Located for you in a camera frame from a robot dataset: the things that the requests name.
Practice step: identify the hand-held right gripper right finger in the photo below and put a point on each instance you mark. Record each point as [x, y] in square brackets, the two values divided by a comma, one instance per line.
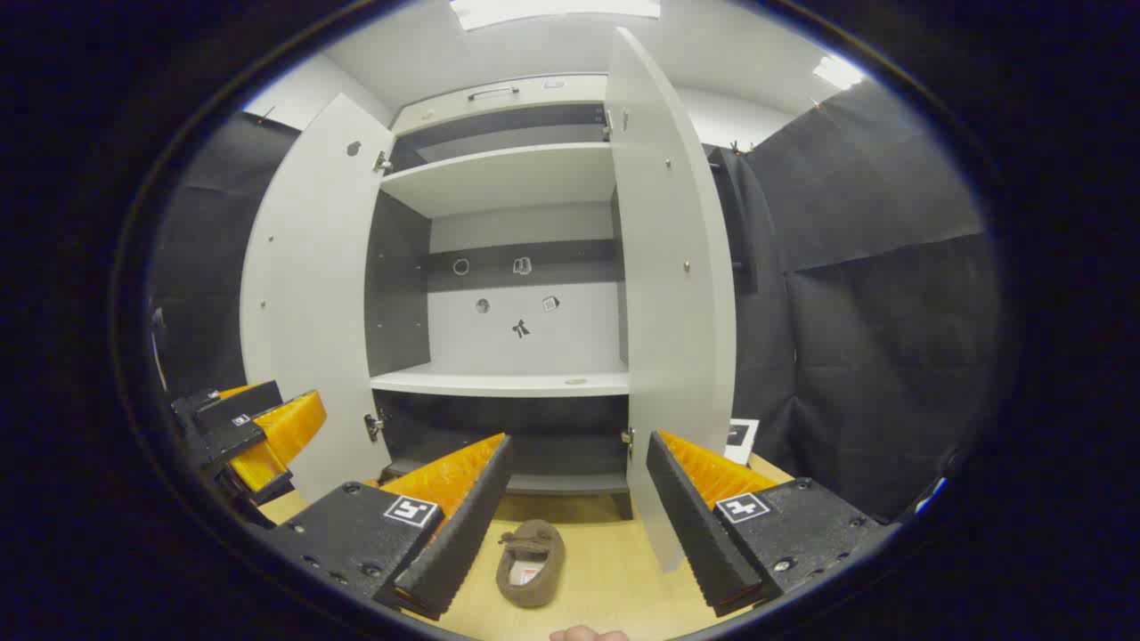
[695, 534]

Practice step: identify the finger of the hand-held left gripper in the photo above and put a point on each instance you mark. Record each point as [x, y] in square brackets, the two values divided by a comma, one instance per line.
[236, 411]
[285, 436]

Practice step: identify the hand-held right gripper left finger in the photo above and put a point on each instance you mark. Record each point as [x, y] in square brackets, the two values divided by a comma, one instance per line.
[463, 543]

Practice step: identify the brown fluffy shoe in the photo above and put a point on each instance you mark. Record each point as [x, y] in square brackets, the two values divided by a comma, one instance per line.
[530, 579]

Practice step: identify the white shoe cabinet door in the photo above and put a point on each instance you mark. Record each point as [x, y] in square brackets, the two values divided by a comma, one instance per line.
[312, 294]
[668, 312]

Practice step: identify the white grey shoe cabinet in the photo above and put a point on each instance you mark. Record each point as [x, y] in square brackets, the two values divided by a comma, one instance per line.
[525, 338]

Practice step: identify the white photo box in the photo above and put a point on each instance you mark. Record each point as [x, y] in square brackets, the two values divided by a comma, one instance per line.
[741, 438]

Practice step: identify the small ceiling light panel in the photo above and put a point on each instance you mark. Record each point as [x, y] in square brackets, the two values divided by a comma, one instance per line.
[837, 73]

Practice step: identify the long ceiling light panel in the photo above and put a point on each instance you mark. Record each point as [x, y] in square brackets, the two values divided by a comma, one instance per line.
[552, 11]

